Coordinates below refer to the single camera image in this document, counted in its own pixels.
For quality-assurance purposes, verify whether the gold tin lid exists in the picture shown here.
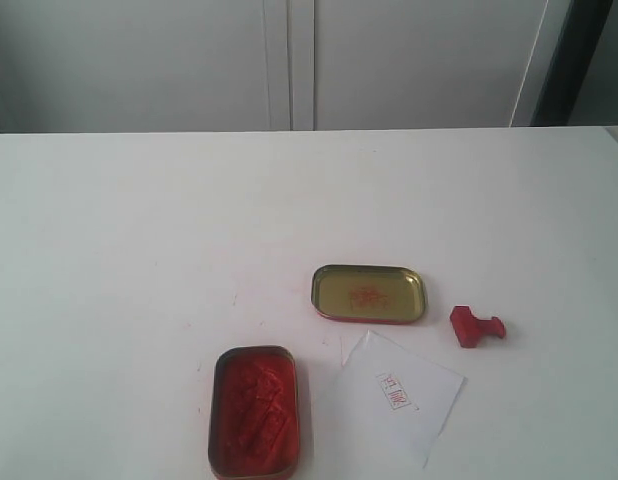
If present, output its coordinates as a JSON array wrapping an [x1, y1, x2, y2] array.
[[310, 264, 427, 325]]

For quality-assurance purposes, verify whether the white paper sheet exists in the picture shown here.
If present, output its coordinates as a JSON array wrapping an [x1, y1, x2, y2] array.
[[319, 330, 465, 472]]

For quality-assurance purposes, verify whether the red plastic stamp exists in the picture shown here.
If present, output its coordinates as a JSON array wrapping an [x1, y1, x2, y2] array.
[[450, 306, 506, 349]]

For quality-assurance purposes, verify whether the dark vertical post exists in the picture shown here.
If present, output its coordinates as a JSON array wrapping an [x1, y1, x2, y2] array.
[[530, 0, 614, 127]]

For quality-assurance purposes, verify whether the red ink pad tin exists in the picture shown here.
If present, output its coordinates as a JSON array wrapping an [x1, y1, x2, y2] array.
[[208, 345, 301, 479]]

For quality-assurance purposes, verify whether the white cabinet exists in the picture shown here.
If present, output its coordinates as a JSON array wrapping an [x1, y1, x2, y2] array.
[[0, 1, 570, 133]]

